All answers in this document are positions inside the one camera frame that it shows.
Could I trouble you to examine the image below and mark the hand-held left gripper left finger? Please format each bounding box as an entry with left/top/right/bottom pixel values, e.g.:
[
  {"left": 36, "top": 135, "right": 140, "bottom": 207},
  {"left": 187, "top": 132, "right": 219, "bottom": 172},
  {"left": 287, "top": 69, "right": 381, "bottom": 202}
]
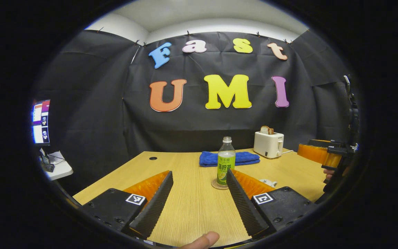
[{"left": 82, "top": 170, "right": 174, "bottom": 239}]

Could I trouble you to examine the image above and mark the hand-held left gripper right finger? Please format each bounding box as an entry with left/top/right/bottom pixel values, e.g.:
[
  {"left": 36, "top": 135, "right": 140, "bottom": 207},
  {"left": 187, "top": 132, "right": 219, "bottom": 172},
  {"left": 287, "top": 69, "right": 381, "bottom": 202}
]
[{"left": 227, "top": 169, "right": 319, "bottom": 238}]

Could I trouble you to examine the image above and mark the round wooden coaster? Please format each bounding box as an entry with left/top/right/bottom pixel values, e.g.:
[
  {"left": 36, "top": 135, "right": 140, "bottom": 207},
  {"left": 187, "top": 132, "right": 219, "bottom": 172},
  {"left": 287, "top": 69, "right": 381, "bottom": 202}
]
[{"left": 211, "top": 178, "right": 229, "bottom": 190}]

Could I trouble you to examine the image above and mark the green label water bottle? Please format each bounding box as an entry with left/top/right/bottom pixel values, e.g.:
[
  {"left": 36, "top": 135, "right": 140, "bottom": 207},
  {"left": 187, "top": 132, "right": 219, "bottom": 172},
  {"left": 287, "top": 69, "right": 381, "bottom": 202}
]
[{"left": 217, "top": 136, "right": 236, "bottom": 187}]

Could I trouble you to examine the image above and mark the white toaster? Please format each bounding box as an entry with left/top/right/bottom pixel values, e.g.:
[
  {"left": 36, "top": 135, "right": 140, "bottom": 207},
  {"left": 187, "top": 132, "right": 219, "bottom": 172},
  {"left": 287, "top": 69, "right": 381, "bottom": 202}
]
[{"left": 254, "top": 131, "right": 284, "bottom": 159}]

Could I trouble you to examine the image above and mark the blue folded towel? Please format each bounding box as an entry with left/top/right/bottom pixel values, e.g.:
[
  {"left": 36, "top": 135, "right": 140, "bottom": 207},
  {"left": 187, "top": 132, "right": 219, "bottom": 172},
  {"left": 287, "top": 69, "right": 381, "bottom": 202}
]
[{"left": 199, "top": 151, "right": 260, "bottom": 167}]

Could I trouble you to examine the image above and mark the white side table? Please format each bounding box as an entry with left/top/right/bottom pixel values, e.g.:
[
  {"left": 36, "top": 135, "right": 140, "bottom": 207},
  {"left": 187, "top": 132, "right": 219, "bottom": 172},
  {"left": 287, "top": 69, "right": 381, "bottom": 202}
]
[{"left": 40, "top": 151, "right": 74, "bottom": 181}]

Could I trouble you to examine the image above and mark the black backdrop cloth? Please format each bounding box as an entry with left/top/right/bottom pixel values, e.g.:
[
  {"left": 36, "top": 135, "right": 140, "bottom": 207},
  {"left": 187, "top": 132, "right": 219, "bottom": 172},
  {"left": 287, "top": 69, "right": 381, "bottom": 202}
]
[{"left": 38, "top": 29, "right": 358, "bottom": 196}]

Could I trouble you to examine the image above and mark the computer monitor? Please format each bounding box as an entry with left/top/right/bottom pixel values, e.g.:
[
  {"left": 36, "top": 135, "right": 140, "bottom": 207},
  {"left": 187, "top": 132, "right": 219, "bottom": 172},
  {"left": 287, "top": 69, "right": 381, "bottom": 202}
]
[{"left": 31, "top": 100, "right": 51, "bottom": 145}]

